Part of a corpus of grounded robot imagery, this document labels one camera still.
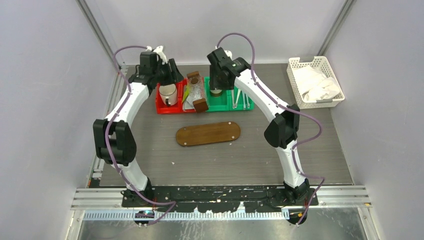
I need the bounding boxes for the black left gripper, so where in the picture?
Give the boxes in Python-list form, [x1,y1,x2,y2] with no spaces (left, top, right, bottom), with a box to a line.
[153,59,185,87]

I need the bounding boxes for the shiny metal cup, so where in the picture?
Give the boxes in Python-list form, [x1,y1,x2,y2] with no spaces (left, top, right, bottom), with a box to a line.
[209,89,223,98]

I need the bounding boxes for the white enamel mug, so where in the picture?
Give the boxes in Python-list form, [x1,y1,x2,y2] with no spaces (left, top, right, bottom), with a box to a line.
[158,84,178,107]

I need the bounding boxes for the clear acrylic wooden rack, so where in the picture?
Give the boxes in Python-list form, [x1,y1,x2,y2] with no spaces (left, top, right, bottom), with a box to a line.
[186,70,210,114]

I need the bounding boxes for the brown oval wooden tray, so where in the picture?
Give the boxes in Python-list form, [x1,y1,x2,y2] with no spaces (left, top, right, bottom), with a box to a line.
[175,121,241,147]

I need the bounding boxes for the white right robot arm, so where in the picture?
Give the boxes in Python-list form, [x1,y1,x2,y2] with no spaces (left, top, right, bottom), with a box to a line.
[207,47,310,205]

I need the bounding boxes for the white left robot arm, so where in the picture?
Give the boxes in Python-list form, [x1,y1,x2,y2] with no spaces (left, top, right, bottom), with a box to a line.
[93,45,184,207]

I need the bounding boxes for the lime green toothpaste tube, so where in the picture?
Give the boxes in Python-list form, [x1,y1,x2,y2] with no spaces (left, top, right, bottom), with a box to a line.
[181,84,190,103]

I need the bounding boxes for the green plastic bin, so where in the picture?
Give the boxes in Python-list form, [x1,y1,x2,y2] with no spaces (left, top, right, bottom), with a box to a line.
[226,87,255,111]
[204,76,232,113]

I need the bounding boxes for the red plastic bin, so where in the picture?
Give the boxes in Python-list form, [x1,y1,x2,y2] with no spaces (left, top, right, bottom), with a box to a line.
[178,78,208,114]
[155,82,183,114]

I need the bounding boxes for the white crumpled cloth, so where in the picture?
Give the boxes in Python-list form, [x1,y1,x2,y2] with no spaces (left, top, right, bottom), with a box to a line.
[293,65,341,101]

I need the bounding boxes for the white perforated plastic basket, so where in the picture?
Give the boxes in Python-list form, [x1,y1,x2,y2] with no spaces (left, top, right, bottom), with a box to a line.
[286,56,345,109]

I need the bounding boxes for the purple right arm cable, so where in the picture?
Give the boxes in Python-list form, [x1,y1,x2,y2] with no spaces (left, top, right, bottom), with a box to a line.
[215,32,326,227]

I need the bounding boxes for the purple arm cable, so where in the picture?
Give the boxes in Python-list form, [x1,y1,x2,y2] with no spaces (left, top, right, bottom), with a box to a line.
[215,32,326,227]
[104,45,178,227]

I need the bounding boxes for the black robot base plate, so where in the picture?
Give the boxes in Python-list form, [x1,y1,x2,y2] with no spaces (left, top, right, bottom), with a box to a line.
[121,185,319,213]

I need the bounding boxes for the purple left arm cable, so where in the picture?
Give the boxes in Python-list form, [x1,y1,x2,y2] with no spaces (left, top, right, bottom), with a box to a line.
[104,45,178,227]

